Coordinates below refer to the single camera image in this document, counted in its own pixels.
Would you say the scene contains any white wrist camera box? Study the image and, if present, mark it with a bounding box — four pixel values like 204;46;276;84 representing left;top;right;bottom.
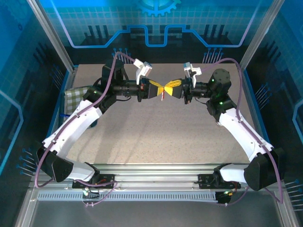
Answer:
183;61;202;88
133;59;153;84

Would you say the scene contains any small controller board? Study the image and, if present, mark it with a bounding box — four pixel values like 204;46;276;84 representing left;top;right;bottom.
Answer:
214;190;234;206
81;186;100;201

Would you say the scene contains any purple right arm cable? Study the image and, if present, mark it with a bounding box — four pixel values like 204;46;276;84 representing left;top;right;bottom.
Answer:
200;58;284;207

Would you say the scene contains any aluminium frame post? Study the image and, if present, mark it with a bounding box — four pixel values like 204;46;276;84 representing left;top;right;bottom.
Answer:
26;0;78;73
237;0;286;73

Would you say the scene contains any aluminium table side rail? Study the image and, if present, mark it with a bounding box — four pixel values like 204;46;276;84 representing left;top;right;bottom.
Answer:
237;65;273;172
37;66;79;173

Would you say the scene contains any grey metal panel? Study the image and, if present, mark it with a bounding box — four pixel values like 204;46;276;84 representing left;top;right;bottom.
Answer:
14;189;298;227

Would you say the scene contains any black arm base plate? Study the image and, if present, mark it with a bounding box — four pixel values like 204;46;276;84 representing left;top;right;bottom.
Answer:
197;173;242;190
71;174;116;190

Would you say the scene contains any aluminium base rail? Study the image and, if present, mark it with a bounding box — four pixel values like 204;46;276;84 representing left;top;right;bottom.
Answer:
29;163;285;190

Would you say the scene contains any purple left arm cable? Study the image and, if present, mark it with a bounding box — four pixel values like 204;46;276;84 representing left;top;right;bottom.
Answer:
34;51;138;208

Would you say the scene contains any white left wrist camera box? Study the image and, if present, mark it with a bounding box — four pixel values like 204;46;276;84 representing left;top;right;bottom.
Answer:
133;59;153;84

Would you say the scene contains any slotted grey cable duct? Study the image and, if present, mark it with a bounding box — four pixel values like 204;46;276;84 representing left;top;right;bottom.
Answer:
35;192;229;202

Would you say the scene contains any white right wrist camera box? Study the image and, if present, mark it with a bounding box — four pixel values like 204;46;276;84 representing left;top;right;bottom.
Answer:
183;61;202;88

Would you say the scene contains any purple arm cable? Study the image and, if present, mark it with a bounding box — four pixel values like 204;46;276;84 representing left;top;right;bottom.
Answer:
200;58;284;207
34;51;138;208

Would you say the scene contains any green checked cloth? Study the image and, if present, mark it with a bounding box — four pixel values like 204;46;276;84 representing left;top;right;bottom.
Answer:
64;86;92;114

